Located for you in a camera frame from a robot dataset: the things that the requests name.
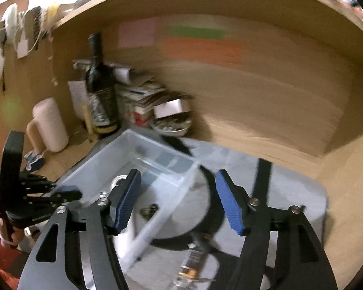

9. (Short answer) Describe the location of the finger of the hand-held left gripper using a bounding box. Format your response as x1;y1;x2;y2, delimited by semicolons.
23;174;57;191
26;185;83;207

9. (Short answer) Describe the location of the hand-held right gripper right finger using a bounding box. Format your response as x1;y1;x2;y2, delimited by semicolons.
215;169;339;290

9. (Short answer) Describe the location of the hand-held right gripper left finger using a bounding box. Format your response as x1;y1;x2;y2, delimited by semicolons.
18;168;143;290

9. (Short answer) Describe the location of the small bronze cone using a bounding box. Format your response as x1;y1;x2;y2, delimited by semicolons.
141;204;158;219

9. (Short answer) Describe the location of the clear plastic storage box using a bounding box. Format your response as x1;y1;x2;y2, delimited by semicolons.
53;128;200;275

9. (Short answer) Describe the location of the person's left hand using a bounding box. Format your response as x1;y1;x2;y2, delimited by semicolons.
0;216;27;247

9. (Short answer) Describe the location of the blue and white small object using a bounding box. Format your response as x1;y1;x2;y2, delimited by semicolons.
24;152;45;172

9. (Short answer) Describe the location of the pink mug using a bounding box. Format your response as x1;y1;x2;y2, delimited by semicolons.
27;97;69;153

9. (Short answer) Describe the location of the grey mat with black print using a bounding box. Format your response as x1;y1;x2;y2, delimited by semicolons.
115;137;329;290

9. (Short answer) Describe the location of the yellow pencil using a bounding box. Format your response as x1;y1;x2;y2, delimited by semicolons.
83;106;97;143

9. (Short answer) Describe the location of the key bunch with yellow fob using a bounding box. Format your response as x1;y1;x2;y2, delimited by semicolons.
172;242;213;287

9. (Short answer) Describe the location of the small bowl of trinkets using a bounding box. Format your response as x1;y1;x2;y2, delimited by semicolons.
151;113;192;137

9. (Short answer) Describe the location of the white paper note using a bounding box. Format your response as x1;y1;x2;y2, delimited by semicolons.
67;80;90;118

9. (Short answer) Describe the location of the small white cardboard box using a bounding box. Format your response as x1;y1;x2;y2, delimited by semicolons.
154;99;192;118

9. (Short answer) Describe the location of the dark wine bottle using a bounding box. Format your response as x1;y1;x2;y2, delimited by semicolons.
85;33;120;136

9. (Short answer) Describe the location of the stack of papers and books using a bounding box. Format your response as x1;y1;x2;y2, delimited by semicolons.
112;63;194;127

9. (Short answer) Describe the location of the white hanging tag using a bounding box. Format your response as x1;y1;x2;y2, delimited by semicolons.
16;38;30;59

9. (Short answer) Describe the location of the black lace ribbon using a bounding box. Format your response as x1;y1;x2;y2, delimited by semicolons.
27;7;43;41

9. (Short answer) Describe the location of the white hanging brush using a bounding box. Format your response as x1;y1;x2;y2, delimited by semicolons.
1;4;19;37

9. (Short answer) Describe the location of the orange sticky note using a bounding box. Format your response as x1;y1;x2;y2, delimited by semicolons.
160;36;249;68

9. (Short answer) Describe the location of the yellow ribbon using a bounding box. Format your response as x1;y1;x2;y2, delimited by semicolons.
47;3;60;28

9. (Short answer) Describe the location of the pink sticky note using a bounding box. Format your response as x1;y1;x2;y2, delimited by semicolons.
118;18;156;48

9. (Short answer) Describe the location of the brown cardboard piece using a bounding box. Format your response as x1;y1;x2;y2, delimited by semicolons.
0;0;31;10

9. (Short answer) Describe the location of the green sticky note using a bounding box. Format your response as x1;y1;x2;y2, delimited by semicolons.
169;26;226;40

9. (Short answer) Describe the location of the black mat strap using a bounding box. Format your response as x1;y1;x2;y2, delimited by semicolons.
252;158;273;209

